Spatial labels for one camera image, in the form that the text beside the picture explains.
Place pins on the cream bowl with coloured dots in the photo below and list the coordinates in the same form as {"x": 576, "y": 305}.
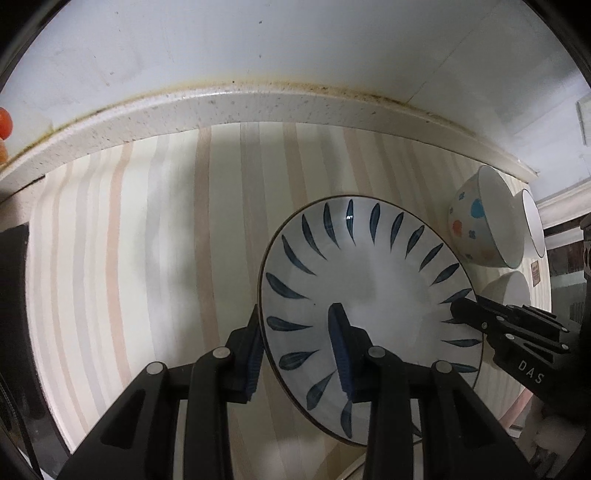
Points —
{"x": 480, "y": 221}

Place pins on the small red label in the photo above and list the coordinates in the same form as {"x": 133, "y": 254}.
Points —
{"x": 536, "y": 273}

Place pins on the white bowl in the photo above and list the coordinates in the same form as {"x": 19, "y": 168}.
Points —
{"x": 508, "y": 290}
{"x": 534, "y": 226}

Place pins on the orange round object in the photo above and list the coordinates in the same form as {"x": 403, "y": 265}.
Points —
{"x": 3, "y": 123}

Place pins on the dark appliance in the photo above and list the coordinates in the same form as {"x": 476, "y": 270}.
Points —
{"x": 23, "y": 350}

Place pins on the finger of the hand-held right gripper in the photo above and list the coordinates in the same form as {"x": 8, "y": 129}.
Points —
{"x": 521, "y": 314}
{"x": 468, "y": 314}

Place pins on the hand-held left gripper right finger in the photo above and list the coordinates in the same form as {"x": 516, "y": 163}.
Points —
{"x": 340, "y": 355}

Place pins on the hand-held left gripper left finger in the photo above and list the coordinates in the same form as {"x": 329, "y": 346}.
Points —
{"x": 253, "y": 357}

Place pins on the white wall socket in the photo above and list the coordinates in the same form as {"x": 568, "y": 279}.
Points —
{"x": 584, "y": 122}

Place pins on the white plate with blue leaves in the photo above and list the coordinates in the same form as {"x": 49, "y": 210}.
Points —
{"x": 369, "y": 286}

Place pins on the person's right hand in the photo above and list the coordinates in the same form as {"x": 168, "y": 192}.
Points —
{"x": 556, "y": 431}

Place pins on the striped table mat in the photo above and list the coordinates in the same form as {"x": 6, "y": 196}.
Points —
{"x": 138, "y": 258}

